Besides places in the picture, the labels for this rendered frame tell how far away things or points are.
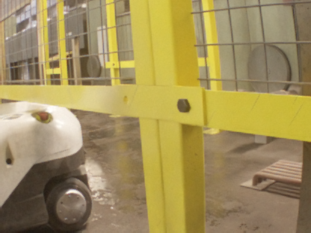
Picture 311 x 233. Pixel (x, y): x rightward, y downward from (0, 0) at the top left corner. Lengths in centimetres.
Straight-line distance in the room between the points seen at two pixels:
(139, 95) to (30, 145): 43
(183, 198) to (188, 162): 6
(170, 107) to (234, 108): 11
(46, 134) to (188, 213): 50
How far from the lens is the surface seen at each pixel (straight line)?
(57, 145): 99
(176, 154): 57
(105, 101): 70
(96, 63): 404
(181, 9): 56
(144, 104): 60
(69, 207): 107
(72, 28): 466
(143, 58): 60
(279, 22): 243
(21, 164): 96
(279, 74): 241
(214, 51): 219
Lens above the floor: 49
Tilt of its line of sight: 9 degrees down
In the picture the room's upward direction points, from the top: 5 degrees counter-clockwise
